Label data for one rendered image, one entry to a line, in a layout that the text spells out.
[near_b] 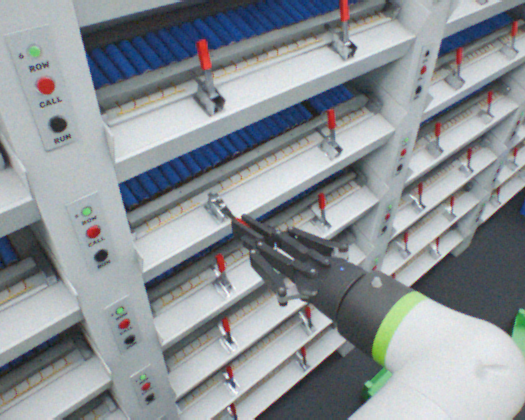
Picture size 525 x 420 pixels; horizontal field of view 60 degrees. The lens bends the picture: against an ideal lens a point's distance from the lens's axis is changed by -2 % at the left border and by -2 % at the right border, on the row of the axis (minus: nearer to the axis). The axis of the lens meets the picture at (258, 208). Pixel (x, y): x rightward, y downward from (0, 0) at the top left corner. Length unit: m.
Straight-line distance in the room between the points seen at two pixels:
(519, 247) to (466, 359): 1.78
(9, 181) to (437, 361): 0.48
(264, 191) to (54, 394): 0.47
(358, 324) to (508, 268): 1.63
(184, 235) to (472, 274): 1.49
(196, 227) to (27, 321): 0.27
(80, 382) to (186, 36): 0.57
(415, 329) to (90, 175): 0.39
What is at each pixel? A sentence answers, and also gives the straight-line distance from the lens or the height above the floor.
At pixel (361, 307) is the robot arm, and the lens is 0.53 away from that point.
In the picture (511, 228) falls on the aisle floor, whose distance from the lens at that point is 2.33.
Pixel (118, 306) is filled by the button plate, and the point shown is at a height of 0.86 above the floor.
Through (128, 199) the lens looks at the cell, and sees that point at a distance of 0.74.
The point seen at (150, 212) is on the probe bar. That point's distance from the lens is 0.73.
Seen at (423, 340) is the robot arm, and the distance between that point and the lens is 0.50.
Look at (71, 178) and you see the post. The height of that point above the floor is 1.10.
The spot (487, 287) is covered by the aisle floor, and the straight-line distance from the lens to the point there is 2.02.
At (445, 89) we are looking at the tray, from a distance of 1.20.
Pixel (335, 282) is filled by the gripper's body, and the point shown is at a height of 0.99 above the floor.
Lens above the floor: 1.42
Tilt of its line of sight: 42 degrees down
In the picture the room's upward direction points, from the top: straight up
